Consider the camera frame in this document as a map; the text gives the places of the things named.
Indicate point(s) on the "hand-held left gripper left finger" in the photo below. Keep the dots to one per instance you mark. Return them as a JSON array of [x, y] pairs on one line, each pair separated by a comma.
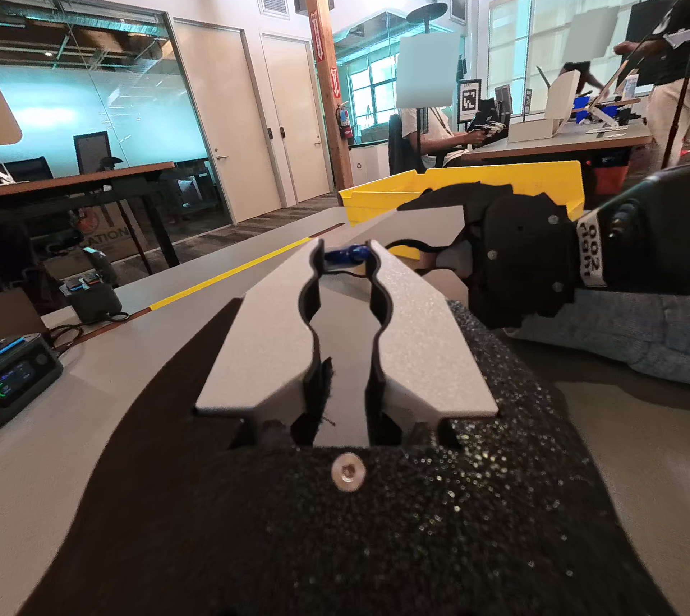
[[259, 336]]

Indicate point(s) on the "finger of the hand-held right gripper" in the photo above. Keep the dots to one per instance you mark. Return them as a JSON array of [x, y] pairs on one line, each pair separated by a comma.
[[455, 261], [431, 228]]

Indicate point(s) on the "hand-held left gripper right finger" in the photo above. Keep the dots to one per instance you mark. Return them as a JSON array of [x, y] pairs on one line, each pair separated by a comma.
[[426, 336]]

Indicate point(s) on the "blue pen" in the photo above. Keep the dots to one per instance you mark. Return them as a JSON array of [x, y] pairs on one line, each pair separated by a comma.
[[347, 255]]

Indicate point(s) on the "person's right forearm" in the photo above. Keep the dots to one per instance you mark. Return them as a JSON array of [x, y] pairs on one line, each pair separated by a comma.
[[620, 330]]

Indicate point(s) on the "yellow tape strip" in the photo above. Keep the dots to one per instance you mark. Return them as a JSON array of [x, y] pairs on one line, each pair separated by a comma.
[[232, 271]]

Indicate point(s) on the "yellow plastic bin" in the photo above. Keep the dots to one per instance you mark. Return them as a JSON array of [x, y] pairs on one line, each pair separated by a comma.
[[539, 179]]

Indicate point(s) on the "white recycling bin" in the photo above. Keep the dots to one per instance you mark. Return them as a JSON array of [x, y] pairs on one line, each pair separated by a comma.
[[369, 163]]

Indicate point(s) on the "white folded stand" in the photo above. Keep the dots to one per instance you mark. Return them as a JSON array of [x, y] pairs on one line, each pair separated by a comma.
[[539, 131]]

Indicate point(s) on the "grey office desk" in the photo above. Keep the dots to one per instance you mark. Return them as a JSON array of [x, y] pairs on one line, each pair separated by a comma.
[[593, 139]]

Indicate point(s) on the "red fire extinguisher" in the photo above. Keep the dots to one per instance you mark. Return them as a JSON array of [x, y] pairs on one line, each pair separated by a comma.
[[345, 125]]

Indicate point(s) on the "black battery charger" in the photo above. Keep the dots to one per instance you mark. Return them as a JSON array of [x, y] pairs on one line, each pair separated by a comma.
[[94, 301]]

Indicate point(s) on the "cardboard box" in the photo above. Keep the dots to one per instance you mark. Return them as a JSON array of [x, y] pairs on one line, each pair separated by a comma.
[[116, 236]]

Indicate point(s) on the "white door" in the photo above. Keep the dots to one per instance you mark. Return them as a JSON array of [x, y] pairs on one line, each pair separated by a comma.
[[226, 115], [296, 115]]

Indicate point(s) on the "black device with screen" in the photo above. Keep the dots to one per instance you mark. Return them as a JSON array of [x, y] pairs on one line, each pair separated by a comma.
[[27, 373]]

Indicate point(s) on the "dark wooden desk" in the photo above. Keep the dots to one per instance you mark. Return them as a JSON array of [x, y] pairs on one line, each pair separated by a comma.
[[81, 182]]

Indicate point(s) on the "wooden post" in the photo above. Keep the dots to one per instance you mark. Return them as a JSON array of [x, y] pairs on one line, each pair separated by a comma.
[[323, 88]]

